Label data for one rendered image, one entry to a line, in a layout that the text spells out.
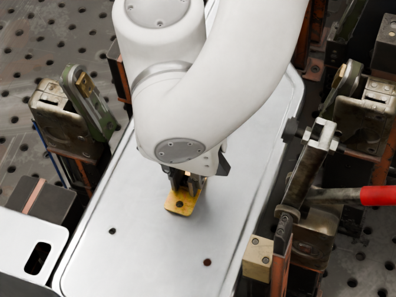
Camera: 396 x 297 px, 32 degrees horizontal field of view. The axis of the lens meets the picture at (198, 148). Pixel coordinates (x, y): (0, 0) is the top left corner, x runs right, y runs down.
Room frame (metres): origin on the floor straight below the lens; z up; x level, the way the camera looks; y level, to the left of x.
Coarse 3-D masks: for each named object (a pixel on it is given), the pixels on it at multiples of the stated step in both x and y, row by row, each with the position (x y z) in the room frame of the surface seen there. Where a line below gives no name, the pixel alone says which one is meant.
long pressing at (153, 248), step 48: (288, 96) 0.56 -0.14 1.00; (240, 144) 0.49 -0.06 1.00; (288, 144) 0.48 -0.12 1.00; (96, 192) 0.45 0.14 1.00; (144, 192) 0.44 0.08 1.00; (240, 192) 0.42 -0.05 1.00; (96, 240) 0.38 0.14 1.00; (144, 240) 0.37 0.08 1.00; (192, 240) 0.36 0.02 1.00; (240, 240) 0.35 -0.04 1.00; (96, 288) 0.31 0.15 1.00; (144, 288) 0.31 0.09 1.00; (192, 288) 0.30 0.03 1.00
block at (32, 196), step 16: (16, 192) 0.48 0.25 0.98; (32, 192) 0.47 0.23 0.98; (48, 192) 0.47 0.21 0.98; (64, 192) 0.47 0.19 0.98; (16, 208) 0.45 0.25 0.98; (32, 208) 0.45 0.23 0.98; (48, 208) 0.44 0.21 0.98; (64, 208) 0.44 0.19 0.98; (80, 208) 0.46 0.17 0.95; (64, 224) 0.42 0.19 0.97
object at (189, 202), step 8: (184, 176) 0.44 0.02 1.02; (184, 184) 0.43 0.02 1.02; (176, 192) 0.43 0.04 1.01; (184, 192) 0.43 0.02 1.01; (168, 200) 0.42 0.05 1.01; (176, 200) 0.42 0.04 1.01; (184, 200) 0.41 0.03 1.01; (192, 200) 0.41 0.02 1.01; (168, 208) 0.41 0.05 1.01; (176, 208) 0.40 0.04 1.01; (184, 208) 0.40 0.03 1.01; (192, 208) 0.40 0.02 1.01
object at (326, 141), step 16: (288, 128) 0.37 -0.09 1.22; (320, 128) 0.37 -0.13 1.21; (304, 144) 0.36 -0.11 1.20; (320, 144) 0.35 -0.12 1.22; (336, 144) 0.35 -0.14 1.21; (304, 160) 0.35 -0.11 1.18; (320, 160) 0.34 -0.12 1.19; (304, 176) 0.35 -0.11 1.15; (288, 192) 0.36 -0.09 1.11; (304, 192) 0.35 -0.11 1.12
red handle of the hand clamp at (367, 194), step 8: (312, 192) 0.36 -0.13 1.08; (320, 192) 0.36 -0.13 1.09; (328, 192) 0.36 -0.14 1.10; (336, 192) 0.35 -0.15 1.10; (344, 192) 0.35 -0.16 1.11; (352, 192) 0.34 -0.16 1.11; (360, 192) 0.34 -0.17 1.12; (368, 192) 0.33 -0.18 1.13; (376, 192) 0.33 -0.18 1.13; (384, 192) 0.33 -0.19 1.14; (392, 192) 0.32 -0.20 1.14; (304, 200) 0.36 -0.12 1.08; (312, 200) 0.35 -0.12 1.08; (320, 200) 0.35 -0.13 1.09; (328, 200) 0.35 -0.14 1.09; (336, 200) 0.34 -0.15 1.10; (344, 200) 0.34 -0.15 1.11; (352, 200) 0.33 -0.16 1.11; (360, 200) 0.33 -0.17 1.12; (368, 200) 0.33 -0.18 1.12; (376, 200) 0.32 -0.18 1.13; (384, 200) 0.32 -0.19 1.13; (392, 200) 0.31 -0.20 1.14
